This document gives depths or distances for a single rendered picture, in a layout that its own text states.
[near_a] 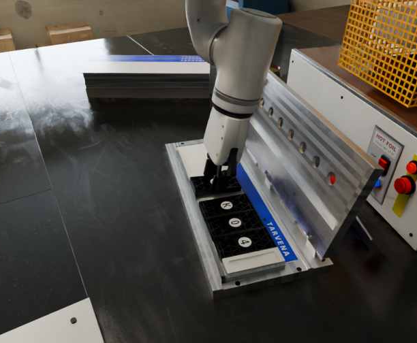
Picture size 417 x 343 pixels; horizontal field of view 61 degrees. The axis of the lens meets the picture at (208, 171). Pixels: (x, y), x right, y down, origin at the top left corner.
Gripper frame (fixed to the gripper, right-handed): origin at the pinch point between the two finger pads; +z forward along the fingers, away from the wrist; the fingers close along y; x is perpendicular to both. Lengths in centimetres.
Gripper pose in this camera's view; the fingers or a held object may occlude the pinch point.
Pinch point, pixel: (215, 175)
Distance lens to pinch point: 72.6
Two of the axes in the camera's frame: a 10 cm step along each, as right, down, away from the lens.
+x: 9.4, 0.2, 3.3
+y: 2.6, 5.7, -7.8
